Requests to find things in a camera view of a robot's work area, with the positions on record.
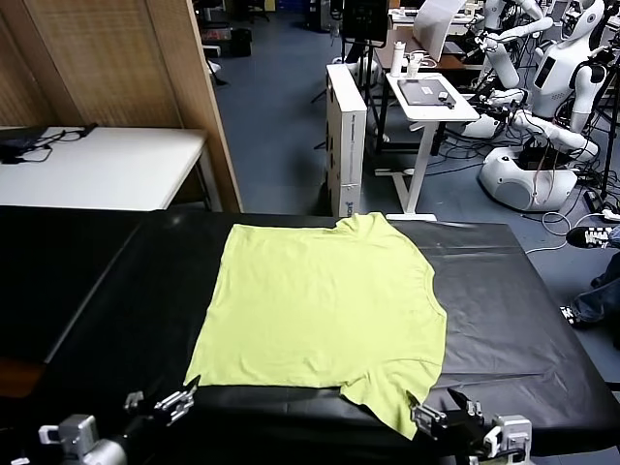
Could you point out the black tripod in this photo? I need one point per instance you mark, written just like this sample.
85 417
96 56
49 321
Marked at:
608 145

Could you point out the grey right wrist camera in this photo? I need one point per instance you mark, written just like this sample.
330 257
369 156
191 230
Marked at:
511 433

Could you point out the white curved sheet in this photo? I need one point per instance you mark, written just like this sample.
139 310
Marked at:
433 29

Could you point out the grey laptop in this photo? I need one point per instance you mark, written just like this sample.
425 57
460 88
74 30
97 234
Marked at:
421 92

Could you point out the white humanoid robot with base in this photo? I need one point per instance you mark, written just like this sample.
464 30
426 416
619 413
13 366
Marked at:
557 72

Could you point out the white rectangular table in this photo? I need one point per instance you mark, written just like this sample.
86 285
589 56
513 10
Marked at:
121 164

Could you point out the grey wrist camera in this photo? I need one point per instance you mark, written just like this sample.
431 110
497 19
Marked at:
72 431
511 433

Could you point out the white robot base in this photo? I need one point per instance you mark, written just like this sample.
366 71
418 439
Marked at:
479 127

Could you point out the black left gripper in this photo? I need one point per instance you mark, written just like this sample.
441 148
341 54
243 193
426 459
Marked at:
143 426

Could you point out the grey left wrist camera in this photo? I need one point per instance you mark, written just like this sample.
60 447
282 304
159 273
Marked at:
72 431

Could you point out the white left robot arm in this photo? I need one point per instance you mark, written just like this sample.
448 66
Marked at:
97 448

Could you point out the tall white cardboard box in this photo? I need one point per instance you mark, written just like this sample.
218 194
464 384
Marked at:
351 145

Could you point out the white standing desk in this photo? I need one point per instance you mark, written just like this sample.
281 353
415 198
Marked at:
426 145

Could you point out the black white sneaker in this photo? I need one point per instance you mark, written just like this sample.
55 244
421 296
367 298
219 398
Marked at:
588 237
569 316

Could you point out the yellow-green t-shirt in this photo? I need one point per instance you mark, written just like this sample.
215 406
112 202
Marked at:
315 300

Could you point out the brown wooden desk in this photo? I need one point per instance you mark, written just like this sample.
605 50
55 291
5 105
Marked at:
455 60

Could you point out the black power adapter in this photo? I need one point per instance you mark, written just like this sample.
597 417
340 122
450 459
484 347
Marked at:
89 129

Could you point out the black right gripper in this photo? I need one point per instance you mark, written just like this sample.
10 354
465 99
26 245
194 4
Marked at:
465 433

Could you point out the black bin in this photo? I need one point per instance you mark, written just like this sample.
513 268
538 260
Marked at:
240 42

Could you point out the black pouch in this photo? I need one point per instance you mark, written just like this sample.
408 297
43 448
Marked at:
17 143

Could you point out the white bottle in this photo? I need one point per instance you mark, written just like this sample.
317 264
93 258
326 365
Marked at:
398 60

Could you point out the black panel on tripod stand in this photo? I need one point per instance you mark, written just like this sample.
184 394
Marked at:
363 19

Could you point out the black power strip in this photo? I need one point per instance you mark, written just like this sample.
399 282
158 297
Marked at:
593 198

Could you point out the white cup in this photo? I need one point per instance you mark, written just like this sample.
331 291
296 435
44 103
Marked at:
412 68

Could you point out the blue jeans leg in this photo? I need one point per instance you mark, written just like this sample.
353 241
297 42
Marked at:
600 295

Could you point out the small white robot base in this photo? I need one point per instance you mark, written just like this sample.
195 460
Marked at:
375 72

